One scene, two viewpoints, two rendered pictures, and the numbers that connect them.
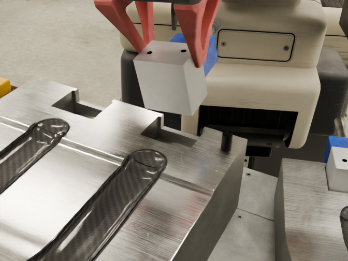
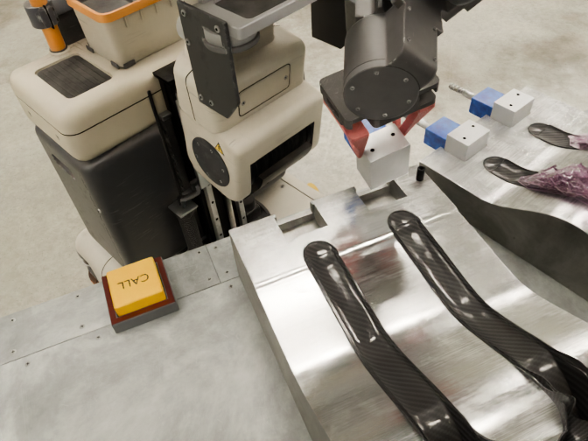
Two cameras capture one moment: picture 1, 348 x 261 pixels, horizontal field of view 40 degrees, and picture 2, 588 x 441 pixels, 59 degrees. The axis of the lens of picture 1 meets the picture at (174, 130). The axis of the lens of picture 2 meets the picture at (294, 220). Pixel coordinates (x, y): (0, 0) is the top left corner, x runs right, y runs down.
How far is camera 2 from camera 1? 46 cm
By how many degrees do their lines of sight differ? 36
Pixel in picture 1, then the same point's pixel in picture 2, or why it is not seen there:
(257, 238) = not seen: hidden behind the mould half
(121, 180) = (406, 243)
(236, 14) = (244, 73)
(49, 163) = (360, 271)
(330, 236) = (501, 185)
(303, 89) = (314, 101)
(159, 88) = (387, 169)
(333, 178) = (466, 152)
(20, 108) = (274, 259)
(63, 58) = not seen: outside the picture
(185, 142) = (375, 194)
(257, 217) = not seen: hidden behind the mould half
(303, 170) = (438, 160)
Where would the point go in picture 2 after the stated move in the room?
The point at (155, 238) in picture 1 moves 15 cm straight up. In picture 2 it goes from (475, 255) to (508, 150)
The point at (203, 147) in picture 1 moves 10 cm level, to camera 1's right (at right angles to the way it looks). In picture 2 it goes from (409, 187) to (451, 146)
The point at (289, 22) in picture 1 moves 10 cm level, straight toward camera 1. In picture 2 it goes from (283, 56) to (318, 81)
